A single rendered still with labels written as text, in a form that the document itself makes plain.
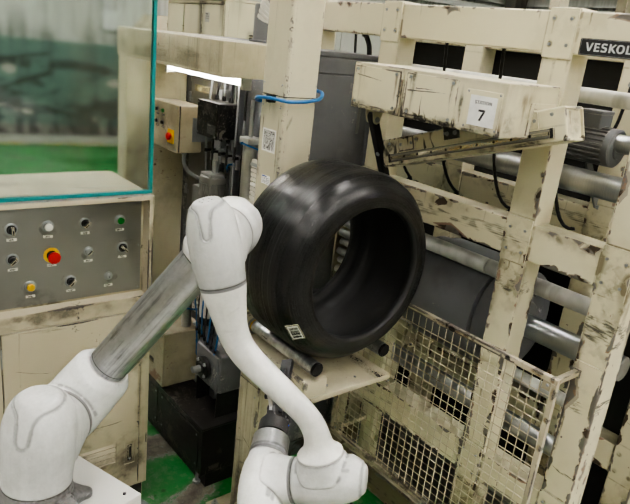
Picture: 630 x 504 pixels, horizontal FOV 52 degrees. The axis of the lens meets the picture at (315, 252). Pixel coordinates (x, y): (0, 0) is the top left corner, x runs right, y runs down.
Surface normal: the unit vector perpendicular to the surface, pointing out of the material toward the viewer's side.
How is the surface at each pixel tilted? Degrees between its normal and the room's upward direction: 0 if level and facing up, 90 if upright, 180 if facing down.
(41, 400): 3
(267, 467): 23
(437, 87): 90
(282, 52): 90
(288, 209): 51
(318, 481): 81
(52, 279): 90
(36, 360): 90
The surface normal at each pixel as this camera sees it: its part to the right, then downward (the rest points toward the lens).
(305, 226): -0.01, -0.12
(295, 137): 0.62, 0.31
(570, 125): 0.62, 0.00
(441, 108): -0.78, 0.11
